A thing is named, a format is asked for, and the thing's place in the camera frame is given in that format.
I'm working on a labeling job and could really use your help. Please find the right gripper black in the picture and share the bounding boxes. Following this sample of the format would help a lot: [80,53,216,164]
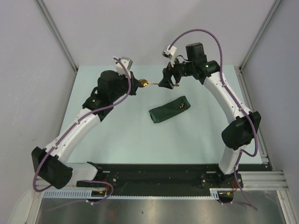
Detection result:
[159,55,195,90]

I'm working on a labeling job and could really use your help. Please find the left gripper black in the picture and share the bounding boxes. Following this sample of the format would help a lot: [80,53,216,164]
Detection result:
[110,70,141,102]

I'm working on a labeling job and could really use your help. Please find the gold spoon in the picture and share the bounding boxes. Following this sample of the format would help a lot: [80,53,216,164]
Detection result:
[139,79,180,89]

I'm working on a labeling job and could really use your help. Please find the dark green cloth napkin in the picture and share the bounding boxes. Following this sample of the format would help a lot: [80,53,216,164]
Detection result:
[149,96,191,124]

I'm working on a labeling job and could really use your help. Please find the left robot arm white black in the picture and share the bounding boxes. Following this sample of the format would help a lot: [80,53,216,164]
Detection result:
[31,69,140,192]

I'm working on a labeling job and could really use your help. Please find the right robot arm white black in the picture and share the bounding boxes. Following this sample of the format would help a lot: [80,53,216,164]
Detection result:
[158,42,261,187]

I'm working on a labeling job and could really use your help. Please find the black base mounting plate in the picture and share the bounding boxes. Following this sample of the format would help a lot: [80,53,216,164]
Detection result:
[76,163,273,196]

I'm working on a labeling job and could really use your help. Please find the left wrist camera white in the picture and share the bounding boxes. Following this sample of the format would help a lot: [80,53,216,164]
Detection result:
[113,57,133,76]

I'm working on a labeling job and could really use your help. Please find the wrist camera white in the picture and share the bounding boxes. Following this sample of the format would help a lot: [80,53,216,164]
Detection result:
[162,45,177,67]
[113,57,133,76]

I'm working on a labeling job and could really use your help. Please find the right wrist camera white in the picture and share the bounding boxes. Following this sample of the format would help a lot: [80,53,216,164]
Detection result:
[162,45,177,67]

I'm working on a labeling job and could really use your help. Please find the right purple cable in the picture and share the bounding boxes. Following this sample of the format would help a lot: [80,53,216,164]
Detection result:
[168,29,259,210]

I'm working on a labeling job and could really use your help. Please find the left aluminium frame post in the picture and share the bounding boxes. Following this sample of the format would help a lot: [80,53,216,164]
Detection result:
[34,0,78,73]

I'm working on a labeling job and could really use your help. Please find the aluminium frame post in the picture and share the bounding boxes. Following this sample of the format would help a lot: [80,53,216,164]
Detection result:
[239,0,283,72]
[34,0,78,73]

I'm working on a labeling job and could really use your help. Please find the right white cable duct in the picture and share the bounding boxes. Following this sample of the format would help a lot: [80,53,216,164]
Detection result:
[210,188,236,199]

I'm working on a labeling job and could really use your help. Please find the white cable duct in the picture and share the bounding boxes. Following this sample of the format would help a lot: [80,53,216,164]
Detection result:
[43,189,107,199]
[210,188,236,199]

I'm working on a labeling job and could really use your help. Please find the right aluminium frame post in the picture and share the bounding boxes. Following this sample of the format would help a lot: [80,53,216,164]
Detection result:
[239,0,283,72]

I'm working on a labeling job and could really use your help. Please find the right aluminium rail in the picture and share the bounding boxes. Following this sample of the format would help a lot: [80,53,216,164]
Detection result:
[235,66,287,189]

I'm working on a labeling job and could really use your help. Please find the left white cable duct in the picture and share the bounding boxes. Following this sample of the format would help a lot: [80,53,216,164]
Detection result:
[43,189,107,199]

